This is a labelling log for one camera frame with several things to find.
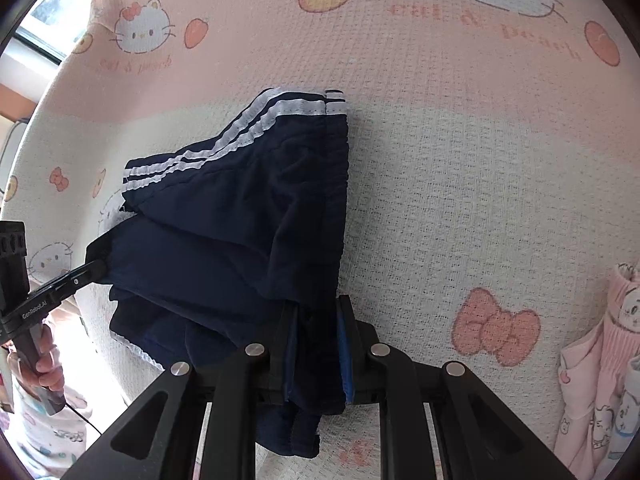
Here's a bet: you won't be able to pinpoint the white printed folded garment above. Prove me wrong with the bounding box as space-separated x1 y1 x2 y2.
590 387 640 480

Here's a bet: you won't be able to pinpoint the person's left hand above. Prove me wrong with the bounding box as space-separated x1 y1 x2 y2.
6 324 66 397

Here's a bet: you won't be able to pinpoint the navy shorts with white stripes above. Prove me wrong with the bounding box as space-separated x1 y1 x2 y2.
97 87 349 459

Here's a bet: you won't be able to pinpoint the person's printed pajamas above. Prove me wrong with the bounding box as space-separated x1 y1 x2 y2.
7 305 108 478

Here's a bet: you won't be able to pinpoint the pink and cream printed blanket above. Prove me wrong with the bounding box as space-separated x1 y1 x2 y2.
0 0 640 480

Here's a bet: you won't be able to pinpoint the black cable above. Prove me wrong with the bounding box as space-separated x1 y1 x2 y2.
64 402 103 436

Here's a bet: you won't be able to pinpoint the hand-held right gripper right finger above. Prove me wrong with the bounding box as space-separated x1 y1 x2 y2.
336 294 578 480

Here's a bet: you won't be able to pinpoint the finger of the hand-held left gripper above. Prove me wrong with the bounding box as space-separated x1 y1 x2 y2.
30 237 117 311

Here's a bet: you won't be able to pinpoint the pink printed folded garment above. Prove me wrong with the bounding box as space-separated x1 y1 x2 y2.
552 262 640 480

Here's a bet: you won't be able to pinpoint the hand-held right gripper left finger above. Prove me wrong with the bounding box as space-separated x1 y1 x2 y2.
60 302 301 480

